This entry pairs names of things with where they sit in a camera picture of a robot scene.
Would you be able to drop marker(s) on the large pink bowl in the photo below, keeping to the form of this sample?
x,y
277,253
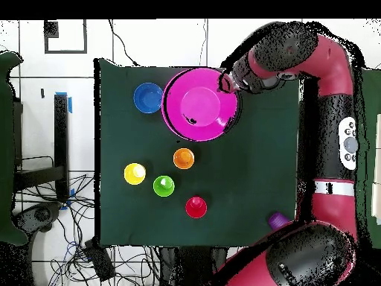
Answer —
x,y
199,104

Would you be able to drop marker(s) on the purple cup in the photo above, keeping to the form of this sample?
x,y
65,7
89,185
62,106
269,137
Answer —
x,y
276,220

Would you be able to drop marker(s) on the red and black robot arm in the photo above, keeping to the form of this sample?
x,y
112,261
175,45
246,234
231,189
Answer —
x,y
333,74

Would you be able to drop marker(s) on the orange cup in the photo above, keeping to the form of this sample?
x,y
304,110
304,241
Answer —
x,y
183,158

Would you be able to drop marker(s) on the green cup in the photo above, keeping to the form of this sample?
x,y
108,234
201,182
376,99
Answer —
x,y
163,186

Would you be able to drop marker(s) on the red cup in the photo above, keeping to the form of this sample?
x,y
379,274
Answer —
x,y
196,207

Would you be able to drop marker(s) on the yellow cup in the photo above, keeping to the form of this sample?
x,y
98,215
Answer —
x,y
134,173

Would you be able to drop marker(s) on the dark green tablecloth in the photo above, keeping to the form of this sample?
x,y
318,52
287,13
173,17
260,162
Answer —
x,y
134,134

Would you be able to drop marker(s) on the blue bowl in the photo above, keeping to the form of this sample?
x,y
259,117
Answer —
x,y
147,97

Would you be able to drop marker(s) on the blue tape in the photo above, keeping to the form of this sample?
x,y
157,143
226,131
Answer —
x,y
70,104

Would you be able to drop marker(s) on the black power strip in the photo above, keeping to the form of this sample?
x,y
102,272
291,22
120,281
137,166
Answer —
x,y
99,260

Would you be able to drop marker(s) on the black wheeled base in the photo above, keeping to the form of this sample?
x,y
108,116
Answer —
x,y
43,214

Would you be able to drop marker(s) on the green-clothed side table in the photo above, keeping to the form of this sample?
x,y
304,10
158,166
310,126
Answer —
x,y
6,149
370,89

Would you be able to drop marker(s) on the white board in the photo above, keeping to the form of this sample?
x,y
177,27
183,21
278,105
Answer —
x,y
377,166

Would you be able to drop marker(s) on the black post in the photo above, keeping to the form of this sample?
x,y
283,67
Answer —
x,y
61,134

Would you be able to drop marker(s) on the black square frame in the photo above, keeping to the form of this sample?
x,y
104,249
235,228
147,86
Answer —
x,y
51,29

